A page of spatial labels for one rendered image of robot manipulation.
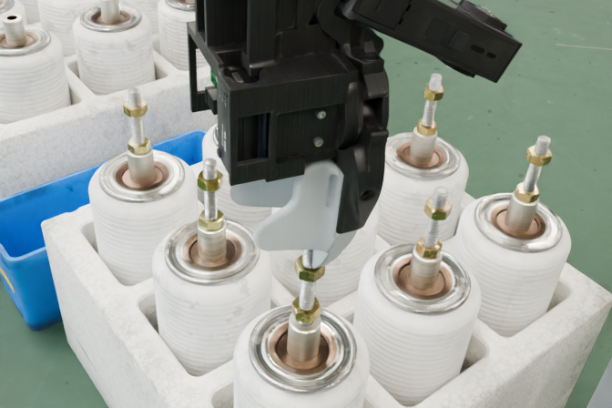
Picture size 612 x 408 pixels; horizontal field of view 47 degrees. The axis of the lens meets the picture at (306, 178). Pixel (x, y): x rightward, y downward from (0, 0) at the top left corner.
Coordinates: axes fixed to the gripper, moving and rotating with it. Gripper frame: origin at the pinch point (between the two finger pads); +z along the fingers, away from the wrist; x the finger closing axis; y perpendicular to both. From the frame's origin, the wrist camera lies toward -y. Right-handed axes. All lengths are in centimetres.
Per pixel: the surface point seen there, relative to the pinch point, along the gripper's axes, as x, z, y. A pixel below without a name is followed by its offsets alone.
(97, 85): -52, 17, 7
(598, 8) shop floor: -86, 35, -111
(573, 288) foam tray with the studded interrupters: -2.9, 17.0, -28.0
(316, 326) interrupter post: 0.8, 7.0, 0.4
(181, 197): -19.2, 10.3, 4.4
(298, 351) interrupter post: 0.9, 9.0, 1.6
